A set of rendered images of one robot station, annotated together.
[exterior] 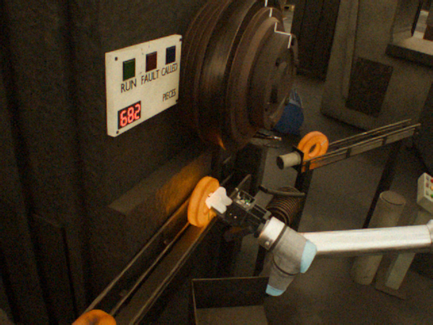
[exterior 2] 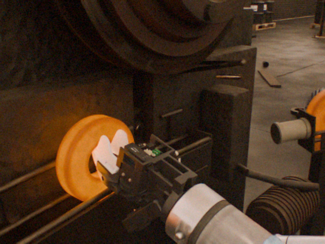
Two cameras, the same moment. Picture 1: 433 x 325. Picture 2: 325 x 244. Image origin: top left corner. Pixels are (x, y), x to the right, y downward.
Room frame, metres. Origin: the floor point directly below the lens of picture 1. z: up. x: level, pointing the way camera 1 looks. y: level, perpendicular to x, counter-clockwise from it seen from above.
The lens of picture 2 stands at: (0.45, -0.28, 1.03)
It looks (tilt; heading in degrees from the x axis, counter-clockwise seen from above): 20 degrees down; 20
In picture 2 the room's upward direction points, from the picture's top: straight up
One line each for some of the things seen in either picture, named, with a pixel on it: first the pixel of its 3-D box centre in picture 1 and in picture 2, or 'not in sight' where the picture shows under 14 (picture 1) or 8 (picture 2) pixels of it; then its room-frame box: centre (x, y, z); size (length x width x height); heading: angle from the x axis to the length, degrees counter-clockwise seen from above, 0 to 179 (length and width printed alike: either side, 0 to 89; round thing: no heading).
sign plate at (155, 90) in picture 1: (147, 81); not in sight; (0.86, 0.20, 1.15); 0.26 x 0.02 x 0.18; 158
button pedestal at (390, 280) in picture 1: (411, 239); not in sight; (1.48, -0.97, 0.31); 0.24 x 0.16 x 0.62; 158
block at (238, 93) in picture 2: (249, 165); (222, 132); (1.35, -0.11, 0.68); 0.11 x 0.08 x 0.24; 68
